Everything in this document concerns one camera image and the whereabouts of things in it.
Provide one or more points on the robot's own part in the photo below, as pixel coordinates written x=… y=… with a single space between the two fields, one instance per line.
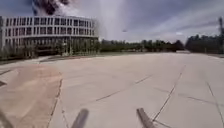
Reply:
x=145 y=118
x=80 y=119

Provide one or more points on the row of young trees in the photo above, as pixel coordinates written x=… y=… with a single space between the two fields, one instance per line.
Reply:
x=43 y=50

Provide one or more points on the white multi-storey building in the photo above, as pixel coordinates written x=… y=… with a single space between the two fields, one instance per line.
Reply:
x=46 y=31

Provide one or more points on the tall mast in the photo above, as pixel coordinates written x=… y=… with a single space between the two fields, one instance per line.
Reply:
x=220 y=28

